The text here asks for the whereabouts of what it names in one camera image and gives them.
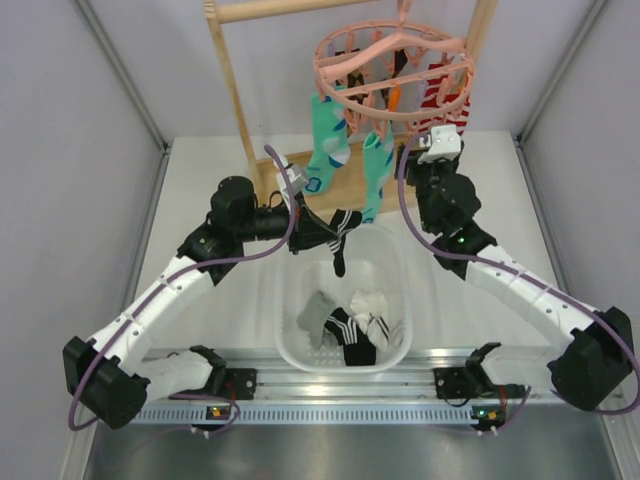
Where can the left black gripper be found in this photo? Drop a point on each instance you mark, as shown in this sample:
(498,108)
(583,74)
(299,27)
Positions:
(307,231)

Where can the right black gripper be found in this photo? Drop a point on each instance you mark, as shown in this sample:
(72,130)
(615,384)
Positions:
(414,168)

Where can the black sock white stripes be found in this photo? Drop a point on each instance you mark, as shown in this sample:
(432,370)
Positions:
(343,222)

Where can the pink round clip hanger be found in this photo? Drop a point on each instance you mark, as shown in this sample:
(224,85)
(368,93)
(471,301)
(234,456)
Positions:
(394,70)

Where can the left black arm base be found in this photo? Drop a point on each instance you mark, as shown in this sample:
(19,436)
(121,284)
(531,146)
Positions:
(236,384)

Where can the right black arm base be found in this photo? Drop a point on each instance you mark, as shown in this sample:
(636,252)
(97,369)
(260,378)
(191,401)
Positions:
(457,386)

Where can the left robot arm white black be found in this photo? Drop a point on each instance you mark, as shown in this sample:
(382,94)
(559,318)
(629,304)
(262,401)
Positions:
(205,257)

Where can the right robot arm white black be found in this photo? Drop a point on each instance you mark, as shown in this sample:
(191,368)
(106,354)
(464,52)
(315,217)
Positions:
(589,352)

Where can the green sock right hanging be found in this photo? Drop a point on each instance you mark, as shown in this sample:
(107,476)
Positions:
(378,156)

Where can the green sock hanging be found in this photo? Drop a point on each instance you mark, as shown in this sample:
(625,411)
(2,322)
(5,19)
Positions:
(331,150)
(378,156)

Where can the grey sock in basket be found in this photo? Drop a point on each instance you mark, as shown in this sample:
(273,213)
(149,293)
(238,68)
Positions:
(313,317)

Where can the green sock left hanging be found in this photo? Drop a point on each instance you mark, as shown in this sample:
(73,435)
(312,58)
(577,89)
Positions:
(331,150)

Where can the white sock in basket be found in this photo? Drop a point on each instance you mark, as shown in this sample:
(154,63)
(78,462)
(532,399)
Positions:
(372,314)

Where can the white plastic laundry basket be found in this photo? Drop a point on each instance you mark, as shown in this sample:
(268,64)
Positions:
(374,262)

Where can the black striped sock in basket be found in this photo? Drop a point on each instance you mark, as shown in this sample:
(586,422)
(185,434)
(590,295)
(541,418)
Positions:
(356,347)

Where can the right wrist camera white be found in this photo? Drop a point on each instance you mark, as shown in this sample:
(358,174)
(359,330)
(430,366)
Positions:
(441,142)

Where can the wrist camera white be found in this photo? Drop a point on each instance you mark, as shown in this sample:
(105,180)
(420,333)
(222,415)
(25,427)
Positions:
(290,178)
(441,142)

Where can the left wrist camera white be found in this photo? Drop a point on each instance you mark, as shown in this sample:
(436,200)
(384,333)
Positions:
(290,178)

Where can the aluminium mounting rail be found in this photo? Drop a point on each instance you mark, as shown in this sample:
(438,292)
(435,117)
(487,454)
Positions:
(350,385)

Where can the perforated grey cable duct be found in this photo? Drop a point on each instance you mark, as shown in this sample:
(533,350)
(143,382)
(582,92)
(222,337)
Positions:
(250,413)

